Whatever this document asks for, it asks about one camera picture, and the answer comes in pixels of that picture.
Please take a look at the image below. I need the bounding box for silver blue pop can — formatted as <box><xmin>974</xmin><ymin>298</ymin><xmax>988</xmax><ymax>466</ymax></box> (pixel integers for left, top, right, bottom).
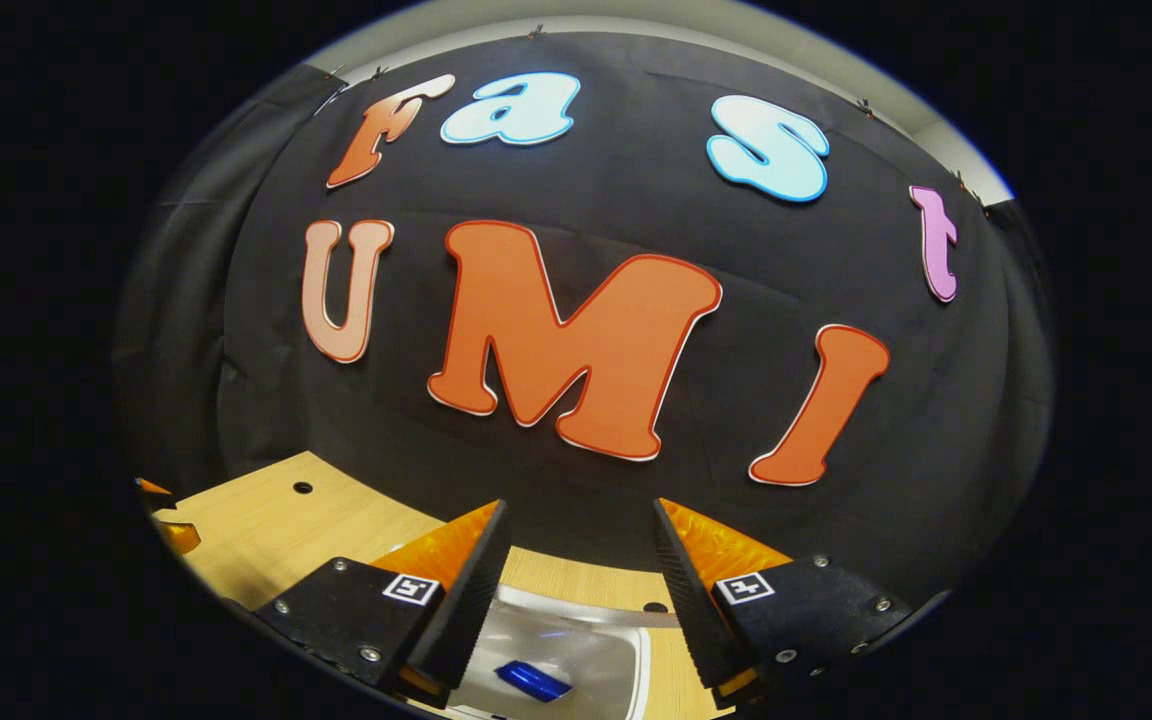
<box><xmin>494</xmin><ymin>660</ymin><xmax>574</xmax><ymax>703</ymax></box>

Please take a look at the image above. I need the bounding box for white desktop garbage bin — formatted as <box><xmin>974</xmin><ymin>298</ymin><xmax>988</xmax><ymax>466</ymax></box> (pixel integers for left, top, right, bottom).
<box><xmin>446</xmin><ymin>585</ymin><xmax>652</xmax><ymax>720</ymax></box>

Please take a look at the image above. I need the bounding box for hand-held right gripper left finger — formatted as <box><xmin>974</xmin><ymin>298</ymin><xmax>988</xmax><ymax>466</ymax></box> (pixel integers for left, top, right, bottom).
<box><xmin>254</xmin><ymin>498</ymin><xmax>514</xmax><ymax>706</ymax></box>

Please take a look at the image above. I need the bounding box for wooden desktop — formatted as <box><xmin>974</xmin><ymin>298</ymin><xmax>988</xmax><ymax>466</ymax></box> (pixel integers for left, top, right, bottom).
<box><xmin>151</xmin><ymin>450</ymin><xmax>737</xmax><ymax>720</ymax></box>

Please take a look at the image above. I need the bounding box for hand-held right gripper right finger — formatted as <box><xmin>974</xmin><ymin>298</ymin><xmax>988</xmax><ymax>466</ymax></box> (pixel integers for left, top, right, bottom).
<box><xmin>652</xmin><ymin>497</ymin><xmax>915</xmax><ymax>701</ymax></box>

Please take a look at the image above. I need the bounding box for black backdrop cloth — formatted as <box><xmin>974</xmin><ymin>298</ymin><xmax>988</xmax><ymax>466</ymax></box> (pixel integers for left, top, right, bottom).
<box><xmin>114</xmin><ymin>30</ymin><xmax>1055</xmax><ymax>601</ymax></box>

